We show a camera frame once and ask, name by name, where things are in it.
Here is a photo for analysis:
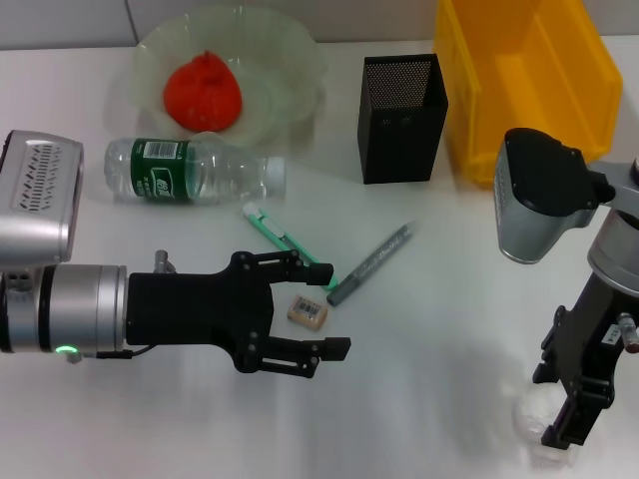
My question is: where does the yellow plastic bin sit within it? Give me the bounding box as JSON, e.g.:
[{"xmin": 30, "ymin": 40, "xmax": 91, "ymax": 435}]
[{"xmin": 432, "ymin": 0, "xmax": 624, "ymax": 190}]

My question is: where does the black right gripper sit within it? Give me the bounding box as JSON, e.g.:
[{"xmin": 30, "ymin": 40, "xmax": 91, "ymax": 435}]
[{"xmin": 531, "ymin": 272, "xmax": 639, "ymax": 450}]

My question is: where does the green utility knife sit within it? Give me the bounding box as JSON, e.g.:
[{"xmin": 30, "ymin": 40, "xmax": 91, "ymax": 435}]
[{"xmin": 242, "ymin": 201, "xmax": 339, "ymax": 292}]

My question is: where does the beige barcode eraser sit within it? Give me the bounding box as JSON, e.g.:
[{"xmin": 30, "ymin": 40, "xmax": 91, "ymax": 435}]
[{"xmin": 287, "ymin": 293, "xmax": 329, "ymax": 331}]

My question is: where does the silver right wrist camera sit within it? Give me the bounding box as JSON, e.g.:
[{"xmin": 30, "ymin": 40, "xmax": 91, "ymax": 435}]
[{"xmin": 491, "ymin": 128, "xmax": 616, "ymax": 264}]

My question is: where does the black mesh pen holder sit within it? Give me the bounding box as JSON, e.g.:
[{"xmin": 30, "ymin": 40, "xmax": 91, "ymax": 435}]
[{"xmin": 356, "ymin": 53, "xmax": 449, "ymax": 185}]

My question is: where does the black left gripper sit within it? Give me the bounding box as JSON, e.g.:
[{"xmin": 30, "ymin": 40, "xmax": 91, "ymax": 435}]
[{"xmin": 127, "ymin": 249, "xmax": 352, "ymax": 379}]

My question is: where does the white paper ball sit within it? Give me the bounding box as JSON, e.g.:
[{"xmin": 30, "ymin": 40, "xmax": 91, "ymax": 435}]
[{"xmin": 512, "ymin": 384, "xmax": 575, "ymax": 460}]

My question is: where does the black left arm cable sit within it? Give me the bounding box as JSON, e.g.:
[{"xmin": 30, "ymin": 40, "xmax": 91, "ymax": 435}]
[{"xmin": 64, "ymin": 343, "xmax": 151, "ymax": 364}]

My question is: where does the right arm cable plug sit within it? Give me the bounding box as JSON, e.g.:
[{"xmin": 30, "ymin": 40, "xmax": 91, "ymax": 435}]
[{"xmin": 617, "ymin": 311, "xmax": 639, "ymax": 355}]

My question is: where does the green glass fruit bowl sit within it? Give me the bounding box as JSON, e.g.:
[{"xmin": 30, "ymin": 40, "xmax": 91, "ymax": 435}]
[{"xmin": 130, "ymin": 4, "xmax": 325, "ymax": 149}]

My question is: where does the orange fruit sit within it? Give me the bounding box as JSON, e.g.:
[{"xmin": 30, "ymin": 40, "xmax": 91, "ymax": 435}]
[{"xmin": 163, "ymin": 49, "xmax": 245, "ymax": 134}]

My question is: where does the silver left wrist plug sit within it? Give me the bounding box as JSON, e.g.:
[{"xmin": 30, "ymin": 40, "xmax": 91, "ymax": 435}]
[{"xmin": 153, "ymin": 248, "xmax": 177, "ymax": 275}]

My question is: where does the grey marker pen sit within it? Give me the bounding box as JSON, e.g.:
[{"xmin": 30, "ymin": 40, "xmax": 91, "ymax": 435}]
[{"xmin": 326, "ymin": 221, "xmax": 416, "ymax": 306}]

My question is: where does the clear green-label water bottle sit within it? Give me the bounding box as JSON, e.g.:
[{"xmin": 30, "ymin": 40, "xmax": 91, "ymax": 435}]
[{"xmin": 103, "ymin": 137, "xmax": 289, "ymax": 205}]

